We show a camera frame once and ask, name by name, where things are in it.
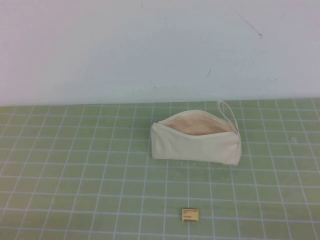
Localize small beige eraser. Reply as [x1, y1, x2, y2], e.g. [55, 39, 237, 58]
[181, 208, 200, 223]

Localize cream fabric pencil case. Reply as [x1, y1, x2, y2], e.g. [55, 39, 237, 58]
[150, 99, 242, 167]

